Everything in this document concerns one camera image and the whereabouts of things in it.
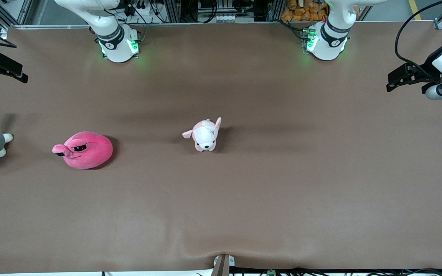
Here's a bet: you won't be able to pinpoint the hot pink round plush toy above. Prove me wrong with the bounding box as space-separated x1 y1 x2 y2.
52 131 113 170

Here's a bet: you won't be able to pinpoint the orange snack bags pile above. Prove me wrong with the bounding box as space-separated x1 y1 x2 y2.
281 0 329 22

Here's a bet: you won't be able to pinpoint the white power strip black plugs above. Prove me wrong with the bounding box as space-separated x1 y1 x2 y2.
121 0 152 16

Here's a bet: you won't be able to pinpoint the pale pink dog plush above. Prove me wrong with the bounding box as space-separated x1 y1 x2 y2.
182 117 222 152

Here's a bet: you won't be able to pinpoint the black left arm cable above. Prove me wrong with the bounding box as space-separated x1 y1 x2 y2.
395 0 442 77

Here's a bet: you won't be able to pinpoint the aluminium frame struts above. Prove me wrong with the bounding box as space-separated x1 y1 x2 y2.
0 0 49 29

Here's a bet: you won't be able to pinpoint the silver table edge rail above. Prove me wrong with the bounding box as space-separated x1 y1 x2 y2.
8 20 436 30

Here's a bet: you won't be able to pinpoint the wooden post with bracket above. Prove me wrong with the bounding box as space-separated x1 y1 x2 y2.
211 254 236 276

